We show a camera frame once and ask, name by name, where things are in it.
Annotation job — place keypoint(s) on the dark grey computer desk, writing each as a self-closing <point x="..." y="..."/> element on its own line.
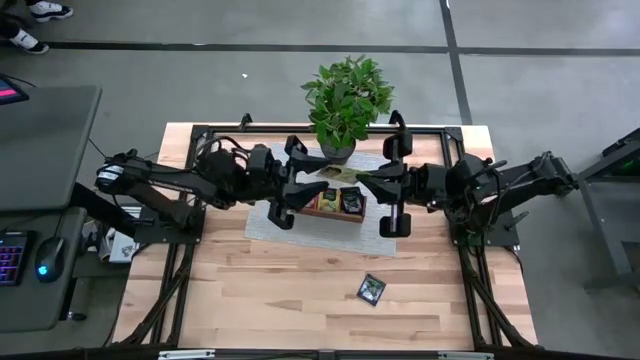
<point x="30" y="305"/>

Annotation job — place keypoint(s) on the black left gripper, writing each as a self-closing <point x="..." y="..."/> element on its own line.
<point x="267" y="175"/>

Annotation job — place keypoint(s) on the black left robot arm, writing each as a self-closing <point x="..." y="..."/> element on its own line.
<point x="165" y="180"/>

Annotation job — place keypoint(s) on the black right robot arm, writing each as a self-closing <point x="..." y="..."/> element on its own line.
<point x="520" y="180"/>

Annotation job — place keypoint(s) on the black aluminium table frame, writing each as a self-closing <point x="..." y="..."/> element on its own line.
<point x="325" y="129"/>

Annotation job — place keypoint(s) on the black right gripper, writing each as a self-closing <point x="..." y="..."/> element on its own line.
<point x="425" y="182"/>

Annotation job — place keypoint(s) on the green plant in black pot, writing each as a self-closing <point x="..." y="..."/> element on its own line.
<point x="345" y="100"/>

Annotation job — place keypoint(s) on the black metal cart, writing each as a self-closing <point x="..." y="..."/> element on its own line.
<point x="615" y="279"/>

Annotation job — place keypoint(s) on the silver frame bracket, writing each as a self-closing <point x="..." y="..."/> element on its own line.
<point x="465" y="356"/>
<point x="185" y="355"/>

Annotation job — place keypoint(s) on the wooden three-compartment tea box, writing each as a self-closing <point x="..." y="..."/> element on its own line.
<point x="335" y="216"/>

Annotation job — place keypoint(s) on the red strawberry tea bag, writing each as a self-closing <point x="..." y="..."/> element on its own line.
<point x="315" y="202"/>

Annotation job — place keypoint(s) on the dark grey raised desk panel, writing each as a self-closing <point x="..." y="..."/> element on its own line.
<point x="45" y="145"/>

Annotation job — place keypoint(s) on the white box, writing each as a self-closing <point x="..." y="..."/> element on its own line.
<point x="122" y="250"/>

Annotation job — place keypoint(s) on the yellow lemon lime tea bag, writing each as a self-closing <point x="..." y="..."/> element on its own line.
<point x="329" y="201"/>

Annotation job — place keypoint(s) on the tablet with pink screen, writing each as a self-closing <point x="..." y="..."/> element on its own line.
<point x="10" y="92"/>

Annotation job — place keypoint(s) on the black lever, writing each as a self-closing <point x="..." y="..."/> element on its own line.
<point x="517" y="219"/>

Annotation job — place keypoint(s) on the black computer mouse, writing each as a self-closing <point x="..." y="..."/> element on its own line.
<point x="50" y="255"/>

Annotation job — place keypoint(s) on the backlit black keyboard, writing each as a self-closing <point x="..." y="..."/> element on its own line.
<point x="12" y="257"/>

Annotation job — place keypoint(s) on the grey woven table mat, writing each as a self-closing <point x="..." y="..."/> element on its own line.
<point x="320" y="235"/>

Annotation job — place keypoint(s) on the black frame clamp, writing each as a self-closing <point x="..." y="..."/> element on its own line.
<point x="245" y="121"/>
<point x="397" y="119"/>

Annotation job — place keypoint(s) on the person's shoe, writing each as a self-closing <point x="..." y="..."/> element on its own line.
<point x="27" y="41"/>
<point x="50" y="10"/>

